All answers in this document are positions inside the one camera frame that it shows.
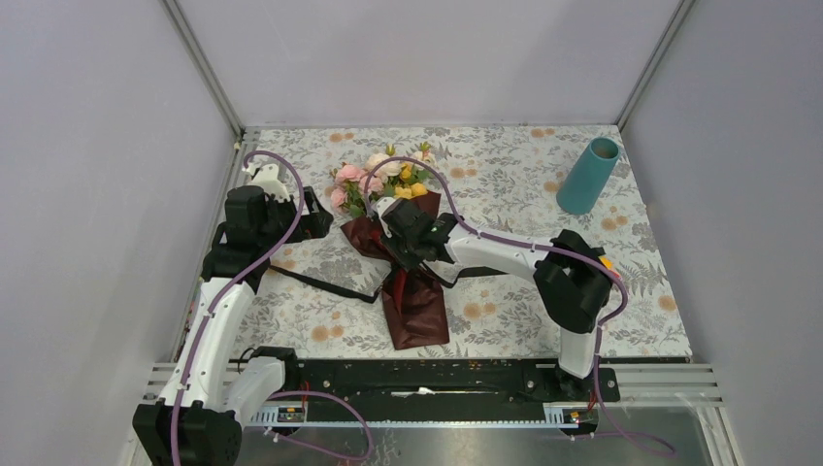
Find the black gold-lettered ribbon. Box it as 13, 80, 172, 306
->
269, 263, 505, 304

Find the flower bouquet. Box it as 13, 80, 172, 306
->
330, 145, 450, 350

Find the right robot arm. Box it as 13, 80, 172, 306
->
370, 198, 619, 400

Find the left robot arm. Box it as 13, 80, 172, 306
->
132, 184, 333, 465

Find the teal cylindrical vase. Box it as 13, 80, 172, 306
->
556, 137, 620, 216

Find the floral patterned table mat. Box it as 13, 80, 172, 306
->
231, 126, 692, 358

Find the colourful block stack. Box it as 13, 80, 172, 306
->
599, 256, 622, 280

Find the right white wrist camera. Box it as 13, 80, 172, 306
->
372, 197, 398, 219

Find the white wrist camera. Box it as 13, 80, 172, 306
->
372, 197, 398, 219
244, 162, 291, 202

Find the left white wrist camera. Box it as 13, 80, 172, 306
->
244, 162, 291, 202

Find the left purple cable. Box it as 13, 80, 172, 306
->
168, 150, 376, 466

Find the purple cable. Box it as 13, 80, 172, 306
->
168, 150, 376, 466
361, 156, 676, 458

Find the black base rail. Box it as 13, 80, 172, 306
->
283, 359, 621, 424

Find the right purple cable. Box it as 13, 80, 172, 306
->
361, 156, 676, 458

